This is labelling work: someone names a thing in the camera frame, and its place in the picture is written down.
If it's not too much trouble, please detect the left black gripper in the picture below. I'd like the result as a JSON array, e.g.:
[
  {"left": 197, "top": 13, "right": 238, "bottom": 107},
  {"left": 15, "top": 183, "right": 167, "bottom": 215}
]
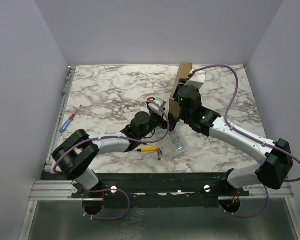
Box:
[{"left": 139, "top": 107, "right": 179, "bottom": 140}]

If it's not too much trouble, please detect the brown cardboard express box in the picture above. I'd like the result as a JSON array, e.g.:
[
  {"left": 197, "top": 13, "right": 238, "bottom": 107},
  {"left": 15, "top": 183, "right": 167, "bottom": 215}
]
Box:
[{"left": 167, "top": 61, "right": 194, "bottom": 120}]

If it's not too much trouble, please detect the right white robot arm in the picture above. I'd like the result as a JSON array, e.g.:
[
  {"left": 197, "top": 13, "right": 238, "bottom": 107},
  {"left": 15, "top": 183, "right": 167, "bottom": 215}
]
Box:
[{"left": 173, "top": 79, "right": 294, "bottom": 196}]

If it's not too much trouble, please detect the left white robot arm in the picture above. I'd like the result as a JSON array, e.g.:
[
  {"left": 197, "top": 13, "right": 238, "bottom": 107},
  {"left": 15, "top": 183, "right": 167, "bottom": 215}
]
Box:
[{"left": 52, "top": 97, "right": 180, "bottom": 198}]

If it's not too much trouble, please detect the clear plastic screw organizer box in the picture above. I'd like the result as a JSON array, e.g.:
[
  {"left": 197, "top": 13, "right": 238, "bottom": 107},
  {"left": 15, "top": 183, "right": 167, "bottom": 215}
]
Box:
[{"left": 156, "top": 126, "right": 189, "bottom": 161}]

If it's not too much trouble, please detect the small metal hex key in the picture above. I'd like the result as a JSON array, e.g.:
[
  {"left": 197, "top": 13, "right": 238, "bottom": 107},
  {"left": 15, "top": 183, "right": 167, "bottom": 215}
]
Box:
[{"left": 157, "top": 148, "right": 163, "bottom": 161}]

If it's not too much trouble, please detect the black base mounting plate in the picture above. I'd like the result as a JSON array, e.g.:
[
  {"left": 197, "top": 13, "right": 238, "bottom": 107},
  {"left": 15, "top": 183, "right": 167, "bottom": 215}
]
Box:
[{"left": 71, "top": 171, "right": 251, "bottom": 210}]

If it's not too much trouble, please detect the red blue screwdriver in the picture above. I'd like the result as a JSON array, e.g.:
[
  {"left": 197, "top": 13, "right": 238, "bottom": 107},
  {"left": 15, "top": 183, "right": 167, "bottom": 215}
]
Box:
[{"left": 59, "top": 104, "right": 83, "bottom": 134}]

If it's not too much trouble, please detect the yellow handled screwdriver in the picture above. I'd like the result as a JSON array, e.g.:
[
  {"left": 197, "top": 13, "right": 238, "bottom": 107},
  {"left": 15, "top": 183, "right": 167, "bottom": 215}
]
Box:
[{"left": 137, "top": 146, "right": 159, "bottom": 153}]

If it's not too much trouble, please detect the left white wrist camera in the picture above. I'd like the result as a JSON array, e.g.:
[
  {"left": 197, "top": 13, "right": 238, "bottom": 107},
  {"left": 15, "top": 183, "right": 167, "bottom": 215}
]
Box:
[{"left": 147, "top": 97, "right": 167, "bottom": 117}]

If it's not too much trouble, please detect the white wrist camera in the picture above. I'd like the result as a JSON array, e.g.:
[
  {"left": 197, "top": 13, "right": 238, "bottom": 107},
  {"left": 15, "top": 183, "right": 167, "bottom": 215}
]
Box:
[
  {"left": 147, "top": 97, "right": 167, "bottom": 117},
  {"left": 185, "top": 71, "right": 206, "bottom": 90}
]

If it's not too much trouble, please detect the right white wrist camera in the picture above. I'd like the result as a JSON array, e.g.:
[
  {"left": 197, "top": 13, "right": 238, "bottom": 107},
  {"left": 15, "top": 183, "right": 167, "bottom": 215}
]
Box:
[{"left": 185, "top": 71, "right": 206, "bottom": 90}]

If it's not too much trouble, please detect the left side metal rail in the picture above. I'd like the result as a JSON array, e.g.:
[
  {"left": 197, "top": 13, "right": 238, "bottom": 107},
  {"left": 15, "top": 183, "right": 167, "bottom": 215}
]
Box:
[{"left": 44, "top": 65, "right": 77, "bottom": 171}]

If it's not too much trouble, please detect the aluminium frame rail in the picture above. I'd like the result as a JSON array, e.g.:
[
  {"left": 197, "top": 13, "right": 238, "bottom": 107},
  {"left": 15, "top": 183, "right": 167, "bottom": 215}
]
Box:
[{"left": 19, "top": 180, "right": 300, "bottom": 240}]

